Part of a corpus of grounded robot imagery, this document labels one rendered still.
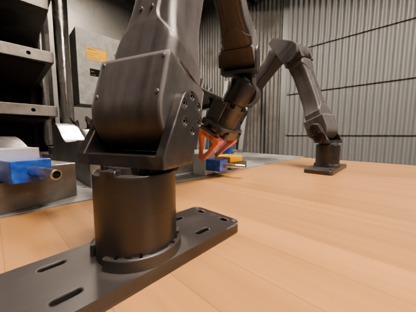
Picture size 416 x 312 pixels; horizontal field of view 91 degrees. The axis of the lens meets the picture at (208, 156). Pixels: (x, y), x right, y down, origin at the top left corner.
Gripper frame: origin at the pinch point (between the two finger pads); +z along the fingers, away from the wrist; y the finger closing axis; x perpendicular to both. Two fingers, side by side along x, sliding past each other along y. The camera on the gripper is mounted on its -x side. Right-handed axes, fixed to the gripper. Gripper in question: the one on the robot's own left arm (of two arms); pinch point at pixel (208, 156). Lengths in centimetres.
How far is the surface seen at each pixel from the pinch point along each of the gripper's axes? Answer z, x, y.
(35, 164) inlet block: 1.0, -4.8, 33.9
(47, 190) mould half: 6.5, -5.5, 31.6
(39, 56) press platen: 8, -98, 3
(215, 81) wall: -11, -156, -228
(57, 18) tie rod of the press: -10, -99, -2
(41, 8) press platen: -10, -113, -1
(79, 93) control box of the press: 21, -93, -15
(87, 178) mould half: 9.1, -9.8, 23.4
